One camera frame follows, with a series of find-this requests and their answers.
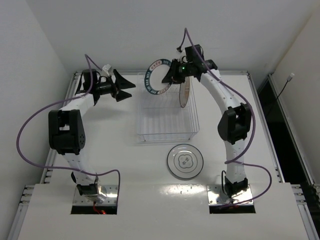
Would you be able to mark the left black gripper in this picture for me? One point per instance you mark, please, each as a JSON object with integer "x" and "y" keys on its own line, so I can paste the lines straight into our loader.
{"x": 115, "y": 88}

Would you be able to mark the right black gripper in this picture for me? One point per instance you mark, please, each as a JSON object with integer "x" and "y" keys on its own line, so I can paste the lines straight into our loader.
{"x": 176, "y": 71}

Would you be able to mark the green rimmed white plate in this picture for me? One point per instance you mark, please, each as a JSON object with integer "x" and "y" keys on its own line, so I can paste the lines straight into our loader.
{"x": 154, "y": 76}

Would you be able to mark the orange sunburst plate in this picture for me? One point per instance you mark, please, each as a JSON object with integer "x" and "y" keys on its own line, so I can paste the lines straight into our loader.
{"x": 184, "y": 92}

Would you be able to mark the grey rimmed white plate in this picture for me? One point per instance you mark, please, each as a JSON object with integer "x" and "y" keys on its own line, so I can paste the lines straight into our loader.
{"x": 184, "y": 161}

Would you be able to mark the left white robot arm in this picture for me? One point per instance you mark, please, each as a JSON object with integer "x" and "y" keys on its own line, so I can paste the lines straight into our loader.
{"x": 67, "y": 133}

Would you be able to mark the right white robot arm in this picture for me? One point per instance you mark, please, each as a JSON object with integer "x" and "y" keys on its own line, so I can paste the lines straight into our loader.
{"x": 234, "y": 124}

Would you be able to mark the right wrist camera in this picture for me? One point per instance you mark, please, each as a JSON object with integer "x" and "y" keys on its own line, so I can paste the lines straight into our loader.
{"x": 192, "y": 55}

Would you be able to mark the clear wire dish rack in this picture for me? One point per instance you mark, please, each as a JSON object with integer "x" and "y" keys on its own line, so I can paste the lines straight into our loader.
{"x": 161, "y": 119}

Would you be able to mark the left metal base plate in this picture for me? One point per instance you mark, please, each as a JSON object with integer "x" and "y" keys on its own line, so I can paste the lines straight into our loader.
{"x": 110, "y": 193}

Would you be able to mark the metal base plate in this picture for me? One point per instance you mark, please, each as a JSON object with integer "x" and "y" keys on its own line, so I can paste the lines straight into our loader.
{"x": 216, "y": 197}
{"x": 110, "y": 193}

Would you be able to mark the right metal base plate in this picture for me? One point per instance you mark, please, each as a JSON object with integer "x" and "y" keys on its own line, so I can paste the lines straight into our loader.
{"x": 216, "y": 197}

